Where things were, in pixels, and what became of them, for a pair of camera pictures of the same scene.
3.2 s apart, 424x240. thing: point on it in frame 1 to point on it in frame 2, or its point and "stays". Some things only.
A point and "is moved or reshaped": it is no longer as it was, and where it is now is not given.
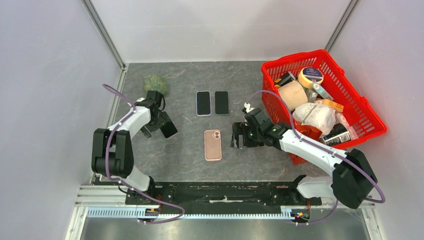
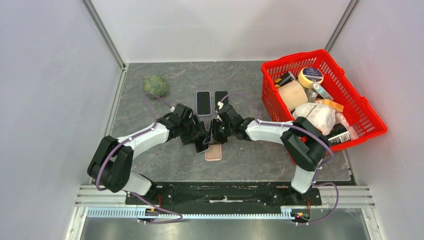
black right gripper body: x=252 y=138 to x=225 y=130
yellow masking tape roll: x=307 y=75 stays
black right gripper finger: x=238 y=128 to x=215 y=133
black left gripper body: x=156 y=124 to x=189 y=131
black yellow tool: x=288 y=77 stays
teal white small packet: x=321 y=91 stays
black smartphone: x=203 y=104 stays
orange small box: x=334 y=106 stays
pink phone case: x=213 y=151 stays
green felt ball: x=154 y=82 stays
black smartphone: x=221 y=102 stays
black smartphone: x=168 y=129 is moved or reshaped
